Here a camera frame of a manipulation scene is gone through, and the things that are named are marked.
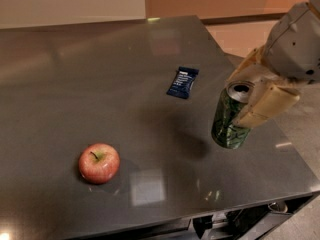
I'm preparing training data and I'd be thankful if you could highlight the red apple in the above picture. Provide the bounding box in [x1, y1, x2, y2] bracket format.
[78, 143, 120, 184]

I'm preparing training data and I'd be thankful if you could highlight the dark blue snack wrapper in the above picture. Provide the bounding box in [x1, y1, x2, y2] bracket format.
[166, 67, 199, 99]

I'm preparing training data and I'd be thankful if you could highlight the green soda can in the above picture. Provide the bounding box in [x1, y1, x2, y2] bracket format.
[211, 82, 253, 149]

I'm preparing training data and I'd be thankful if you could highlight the black equipment under table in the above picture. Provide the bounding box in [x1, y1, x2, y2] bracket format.
[142, 195, 313, 240]

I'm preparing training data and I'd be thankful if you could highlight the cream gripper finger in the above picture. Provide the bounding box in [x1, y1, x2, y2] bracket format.
[226, 46, 284, 84]
[231, 78, 300, 129]

